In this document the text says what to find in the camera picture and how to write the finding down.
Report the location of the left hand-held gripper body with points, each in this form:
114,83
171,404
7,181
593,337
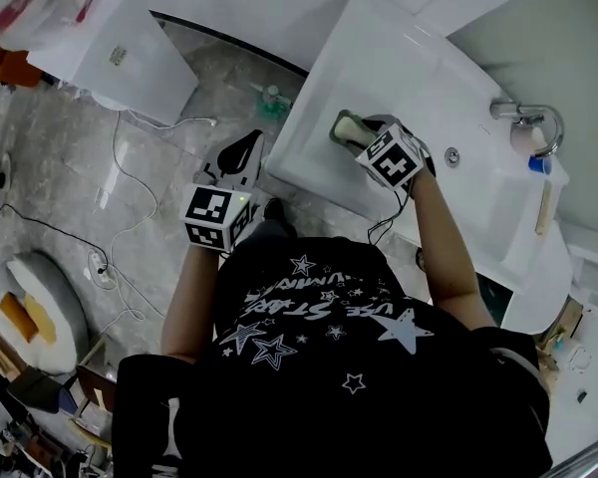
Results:
214,212

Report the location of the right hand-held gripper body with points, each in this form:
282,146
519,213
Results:
393,160

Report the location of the person's left forearm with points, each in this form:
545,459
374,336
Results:
189,307

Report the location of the person's right forearm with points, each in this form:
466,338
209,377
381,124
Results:
446,257

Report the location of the chrome sink drain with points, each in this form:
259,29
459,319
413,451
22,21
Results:
452,155

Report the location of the person's black left shoe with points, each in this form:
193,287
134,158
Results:
276,212

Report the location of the white vanity cabinet with sink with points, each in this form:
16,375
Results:
408,77

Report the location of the white flat strip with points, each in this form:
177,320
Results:
108,182

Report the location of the green plastic floor item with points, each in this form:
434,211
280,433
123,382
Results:
271,100

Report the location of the white power strip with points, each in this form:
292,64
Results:
99,267

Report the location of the beige cup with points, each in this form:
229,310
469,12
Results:
523,140

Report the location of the chrome faucet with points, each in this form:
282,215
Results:
525,115

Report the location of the blue cup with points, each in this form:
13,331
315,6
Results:
540,165

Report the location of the wooden comb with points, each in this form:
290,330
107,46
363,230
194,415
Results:
544,207

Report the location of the round white pouf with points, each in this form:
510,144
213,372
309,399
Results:
62,292

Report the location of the white appliance box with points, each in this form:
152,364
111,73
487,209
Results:
129,63

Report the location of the dark green water jug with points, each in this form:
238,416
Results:
496,299

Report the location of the brown chair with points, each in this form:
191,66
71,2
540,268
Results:
97,389

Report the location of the black star-print shirt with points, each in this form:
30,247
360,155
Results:
339,396

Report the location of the orange cushion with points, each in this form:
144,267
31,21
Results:
17,316

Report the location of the orange chair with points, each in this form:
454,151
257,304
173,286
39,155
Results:
12,68

